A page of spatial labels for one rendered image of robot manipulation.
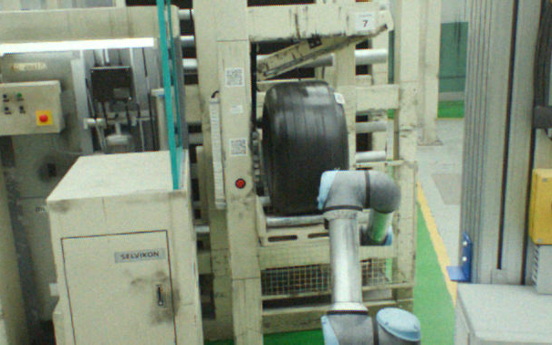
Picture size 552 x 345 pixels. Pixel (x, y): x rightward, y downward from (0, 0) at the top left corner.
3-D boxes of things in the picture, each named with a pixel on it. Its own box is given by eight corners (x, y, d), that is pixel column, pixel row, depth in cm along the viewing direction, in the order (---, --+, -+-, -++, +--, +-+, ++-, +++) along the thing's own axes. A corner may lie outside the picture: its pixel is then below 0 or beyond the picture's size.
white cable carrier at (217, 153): (216, 209, 258) (209, 99, 246) (215, 205, 263) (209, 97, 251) (226, 208, 259) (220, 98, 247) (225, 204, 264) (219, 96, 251)
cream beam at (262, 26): (246, 41, 266) (244, 7, 263) (242, 39, 291) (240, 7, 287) (380, 35, 272) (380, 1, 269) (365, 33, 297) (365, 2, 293)
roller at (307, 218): (264, 226, 253) (263, 215, 254) (263, 227, 257) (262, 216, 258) (346, 220, 256) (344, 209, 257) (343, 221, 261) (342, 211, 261)
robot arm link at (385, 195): (407, 162, 175) (389, 224, 219) (369, 162, 176) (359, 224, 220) (411, 198, 170) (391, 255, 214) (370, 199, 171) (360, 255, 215)
